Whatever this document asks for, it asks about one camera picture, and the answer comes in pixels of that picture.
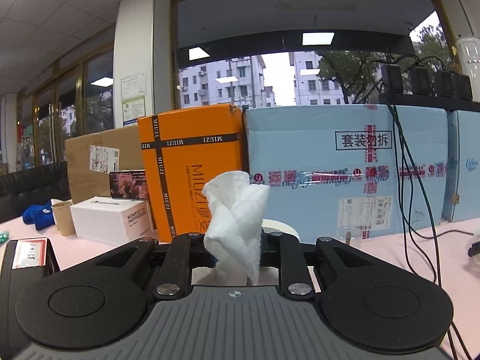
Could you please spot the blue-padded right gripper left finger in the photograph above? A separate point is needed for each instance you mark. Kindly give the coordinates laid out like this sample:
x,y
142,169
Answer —
x,y
172,279

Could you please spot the grey white lidded container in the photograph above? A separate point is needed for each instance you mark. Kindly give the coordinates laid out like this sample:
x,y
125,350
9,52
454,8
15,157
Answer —
x,y
274,227

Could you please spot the white small box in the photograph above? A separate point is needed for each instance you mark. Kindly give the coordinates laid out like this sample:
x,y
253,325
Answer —
x,y
114,221

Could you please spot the brown cardboard box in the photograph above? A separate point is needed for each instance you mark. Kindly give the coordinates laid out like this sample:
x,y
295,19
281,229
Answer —
x,y
90,159

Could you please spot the blue cloth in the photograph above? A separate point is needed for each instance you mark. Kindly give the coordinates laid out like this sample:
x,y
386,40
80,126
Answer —
x,y
40,216

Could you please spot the large light blue carton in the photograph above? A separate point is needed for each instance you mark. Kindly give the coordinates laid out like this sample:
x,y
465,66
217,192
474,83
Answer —
x,y
329,167

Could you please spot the clear small glass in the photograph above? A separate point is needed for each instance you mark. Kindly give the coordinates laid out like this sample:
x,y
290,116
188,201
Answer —
x,y
351,236

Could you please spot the wall notice poster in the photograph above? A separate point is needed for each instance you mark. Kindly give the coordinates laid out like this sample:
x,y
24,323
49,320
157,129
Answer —
x,y
133,92

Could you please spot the orange MIUZI box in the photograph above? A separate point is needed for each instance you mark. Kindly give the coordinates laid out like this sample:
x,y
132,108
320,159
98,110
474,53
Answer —
x,y
182,150

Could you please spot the black DAS handheld device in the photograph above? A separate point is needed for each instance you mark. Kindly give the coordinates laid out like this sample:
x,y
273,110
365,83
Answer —
x,y
474,249

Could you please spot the dark picture box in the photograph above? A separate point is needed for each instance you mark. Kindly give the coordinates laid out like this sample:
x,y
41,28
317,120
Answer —
x,y
131,185

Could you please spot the white paper towel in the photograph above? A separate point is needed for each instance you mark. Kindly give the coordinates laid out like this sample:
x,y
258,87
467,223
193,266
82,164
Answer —
x,y
233,236

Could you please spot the black sofa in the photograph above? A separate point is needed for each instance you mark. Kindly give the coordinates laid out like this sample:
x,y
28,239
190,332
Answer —
x,y
35,186

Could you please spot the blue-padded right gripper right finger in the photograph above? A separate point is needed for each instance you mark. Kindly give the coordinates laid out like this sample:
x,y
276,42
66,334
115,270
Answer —
x,y
284,252

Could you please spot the brown paper cup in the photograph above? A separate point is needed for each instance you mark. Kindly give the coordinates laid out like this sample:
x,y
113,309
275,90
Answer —
x,y
63,218

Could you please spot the black shelf with chargers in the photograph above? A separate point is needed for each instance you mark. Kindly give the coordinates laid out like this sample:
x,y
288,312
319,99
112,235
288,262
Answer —
x,y
447,90

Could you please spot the white air conditioner unit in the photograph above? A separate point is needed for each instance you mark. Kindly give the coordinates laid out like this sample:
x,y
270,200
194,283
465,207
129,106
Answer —
x,y
469,53

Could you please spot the black device with label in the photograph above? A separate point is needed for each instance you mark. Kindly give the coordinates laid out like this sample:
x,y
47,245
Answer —
x,y
25,261

